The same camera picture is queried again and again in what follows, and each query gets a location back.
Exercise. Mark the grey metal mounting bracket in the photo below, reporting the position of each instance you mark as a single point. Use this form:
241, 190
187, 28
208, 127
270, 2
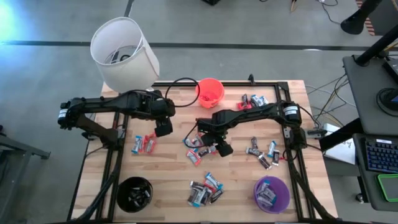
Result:
121, 133
287, 133

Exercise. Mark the black frame clamp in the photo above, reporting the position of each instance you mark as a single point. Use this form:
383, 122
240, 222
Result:
252, 79

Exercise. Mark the round black stand base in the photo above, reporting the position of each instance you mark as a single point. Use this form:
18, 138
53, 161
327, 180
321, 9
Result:
387, 101

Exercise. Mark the grey metal side table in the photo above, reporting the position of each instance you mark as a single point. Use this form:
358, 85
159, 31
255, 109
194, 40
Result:
18, 149

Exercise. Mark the white shade silver table lamp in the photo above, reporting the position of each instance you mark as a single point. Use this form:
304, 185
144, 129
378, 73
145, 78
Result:
124, 62

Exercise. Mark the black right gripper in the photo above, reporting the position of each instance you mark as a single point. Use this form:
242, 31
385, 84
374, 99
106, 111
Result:
217, 143

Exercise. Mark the white power adapter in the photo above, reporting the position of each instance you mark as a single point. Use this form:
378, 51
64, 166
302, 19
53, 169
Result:
332, 130

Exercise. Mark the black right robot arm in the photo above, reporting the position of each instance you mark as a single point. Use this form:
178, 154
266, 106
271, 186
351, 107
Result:
258, 113

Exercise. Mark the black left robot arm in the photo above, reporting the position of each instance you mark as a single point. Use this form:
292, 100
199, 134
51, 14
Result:
102, 104

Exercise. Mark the black plastic bucket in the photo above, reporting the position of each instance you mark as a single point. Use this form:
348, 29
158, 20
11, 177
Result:
124, 199

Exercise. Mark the black monitor pole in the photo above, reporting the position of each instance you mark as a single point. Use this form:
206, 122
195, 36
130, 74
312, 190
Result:
376, 46

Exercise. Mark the black stand foot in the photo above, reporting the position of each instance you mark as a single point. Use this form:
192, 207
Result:
354, 23

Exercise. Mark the purple pumpkin face bucket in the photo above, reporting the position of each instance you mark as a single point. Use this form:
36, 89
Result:
281, 193

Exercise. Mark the dark grey desk top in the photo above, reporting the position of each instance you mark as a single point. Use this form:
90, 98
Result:
367, 186

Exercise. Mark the white paper sheet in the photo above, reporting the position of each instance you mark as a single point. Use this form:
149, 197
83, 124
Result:
342, 152

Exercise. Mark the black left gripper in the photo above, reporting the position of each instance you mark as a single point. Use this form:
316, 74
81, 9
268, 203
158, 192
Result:
163, 127

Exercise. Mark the black desk device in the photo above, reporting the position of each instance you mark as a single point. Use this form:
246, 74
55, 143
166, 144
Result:
392, 70

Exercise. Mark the backlit black keyboard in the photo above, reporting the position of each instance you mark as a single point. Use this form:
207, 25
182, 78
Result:
382, 155

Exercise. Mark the orange pumpkin face bucket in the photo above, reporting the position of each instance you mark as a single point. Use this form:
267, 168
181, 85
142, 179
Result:
217, 87

